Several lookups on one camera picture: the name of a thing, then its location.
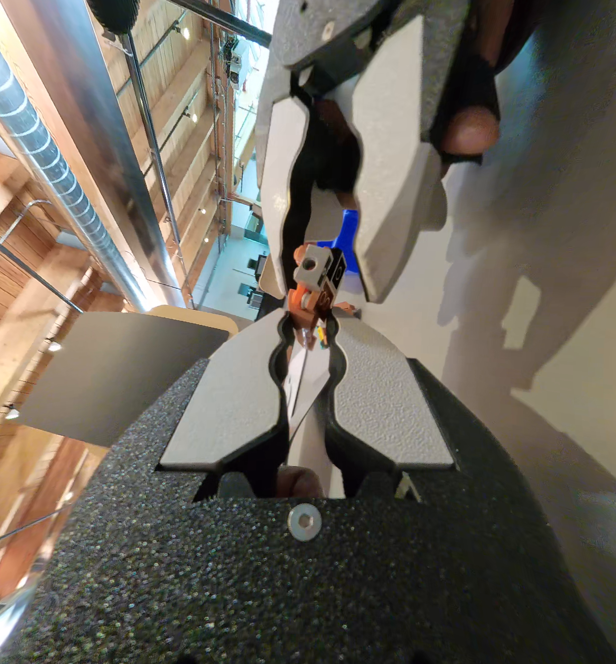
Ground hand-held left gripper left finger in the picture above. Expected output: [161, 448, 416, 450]
[160, 311, 294, 472]

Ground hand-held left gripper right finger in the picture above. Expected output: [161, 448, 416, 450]
[325, 310, 455, 472]

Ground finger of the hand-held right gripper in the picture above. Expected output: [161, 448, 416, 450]
[348, 13, 449, 305]
[259, 95, 314, 302]

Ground blue plastic bin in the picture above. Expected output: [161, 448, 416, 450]
[318, 207, 362, 276]

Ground small orange brown brick assembly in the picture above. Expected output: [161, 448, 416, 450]
[286, 243, 363, 353]

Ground brown notched brick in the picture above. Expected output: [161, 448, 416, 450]
[300, 306, 340, 352]

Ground grey desk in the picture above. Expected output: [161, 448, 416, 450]
[282, 0, 616, 664]

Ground person's left hand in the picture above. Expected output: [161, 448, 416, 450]
[277, 466, 324, 499]

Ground black board with tan rim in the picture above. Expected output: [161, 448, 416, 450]
[18, 305, 239, 448]

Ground black pole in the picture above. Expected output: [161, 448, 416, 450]
[86, 0, 273, 48]

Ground smooth silver duct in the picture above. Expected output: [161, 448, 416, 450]
[7, 0, 187, 309]

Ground spiral silver ventilation duct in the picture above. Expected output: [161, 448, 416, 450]
[0, 16, 148, 312]

